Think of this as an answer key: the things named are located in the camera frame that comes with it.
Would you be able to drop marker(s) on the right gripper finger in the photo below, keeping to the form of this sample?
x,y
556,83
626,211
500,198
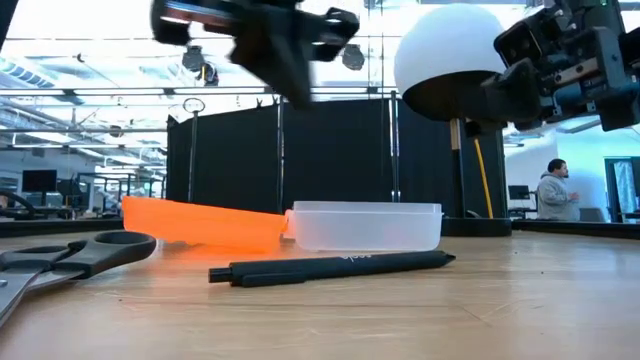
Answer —
x,y
520,95
482,127

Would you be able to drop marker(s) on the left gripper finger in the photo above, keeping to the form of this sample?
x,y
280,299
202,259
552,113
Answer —
x,y
260,55
300,65

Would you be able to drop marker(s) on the clear plastic supply box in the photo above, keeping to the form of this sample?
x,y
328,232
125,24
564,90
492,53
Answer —
x,y
365,230

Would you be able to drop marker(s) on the orange plastic box lid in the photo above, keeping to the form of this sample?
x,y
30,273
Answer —
x,y
200,225

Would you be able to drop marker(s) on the matte black pen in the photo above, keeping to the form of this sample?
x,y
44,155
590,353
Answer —
x,y
325,269

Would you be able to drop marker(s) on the black ceiling spotlight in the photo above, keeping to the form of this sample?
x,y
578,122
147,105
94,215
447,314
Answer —
x,y
192,59
356,61

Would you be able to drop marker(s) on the small dark monitor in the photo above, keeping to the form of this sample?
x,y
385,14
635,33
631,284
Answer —
x,y
519,192

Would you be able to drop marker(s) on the person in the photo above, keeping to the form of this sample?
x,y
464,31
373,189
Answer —
x,y
552,197

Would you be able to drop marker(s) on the black curtain partition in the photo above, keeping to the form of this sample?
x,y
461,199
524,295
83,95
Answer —
x,y
340,160

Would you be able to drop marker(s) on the dark computer monitor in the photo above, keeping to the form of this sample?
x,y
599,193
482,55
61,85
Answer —
x,y
40,181

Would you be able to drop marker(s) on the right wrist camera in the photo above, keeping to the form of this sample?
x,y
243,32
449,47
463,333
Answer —
x,y
517,42

